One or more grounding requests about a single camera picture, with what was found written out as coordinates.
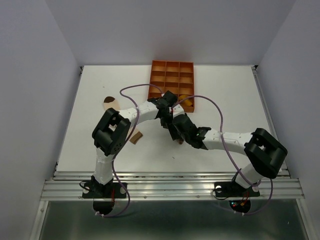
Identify mustard yellow striped sock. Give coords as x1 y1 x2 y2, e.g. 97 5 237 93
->
178 94 193 107

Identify orange compartment tray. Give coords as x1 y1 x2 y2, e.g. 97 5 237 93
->
147 60 195 101

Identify cream and brown sock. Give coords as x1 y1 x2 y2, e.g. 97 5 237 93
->
103 96 143 145

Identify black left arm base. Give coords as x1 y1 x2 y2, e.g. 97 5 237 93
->
79 180 130 218

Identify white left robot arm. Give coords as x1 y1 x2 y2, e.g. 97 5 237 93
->
92 91 178 197

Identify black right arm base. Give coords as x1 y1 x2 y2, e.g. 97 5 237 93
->
211 181 260 214

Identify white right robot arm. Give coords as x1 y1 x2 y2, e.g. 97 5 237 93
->
167 114 288 195

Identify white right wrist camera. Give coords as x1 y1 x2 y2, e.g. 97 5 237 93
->
171 104 185 118

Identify aluminium front rail frame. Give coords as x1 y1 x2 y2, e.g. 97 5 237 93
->
40 171 305 201

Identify aluminium right side rail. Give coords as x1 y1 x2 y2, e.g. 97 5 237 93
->
251 65 291 177

